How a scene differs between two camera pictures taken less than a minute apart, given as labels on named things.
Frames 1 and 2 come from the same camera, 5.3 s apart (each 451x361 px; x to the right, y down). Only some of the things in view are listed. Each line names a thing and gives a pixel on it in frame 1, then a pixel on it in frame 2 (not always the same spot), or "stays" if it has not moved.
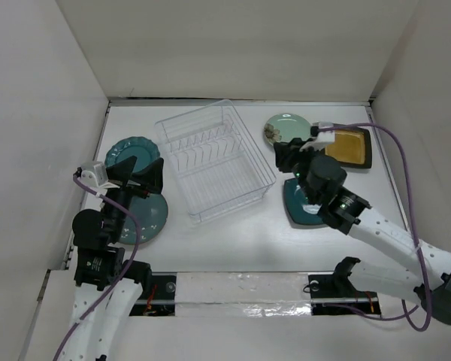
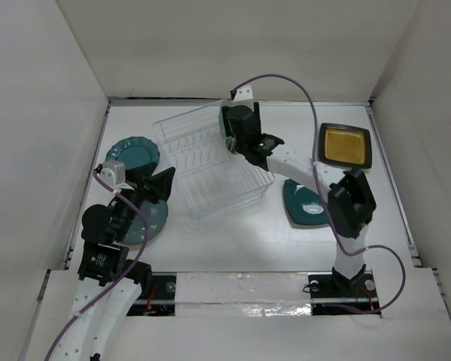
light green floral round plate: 286,126 to 229,141
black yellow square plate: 352,148 stays
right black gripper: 286,153 to 229,131
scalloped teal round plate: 143,150 stays
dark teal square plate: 298,207 stays
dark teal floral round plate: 152,213 stays
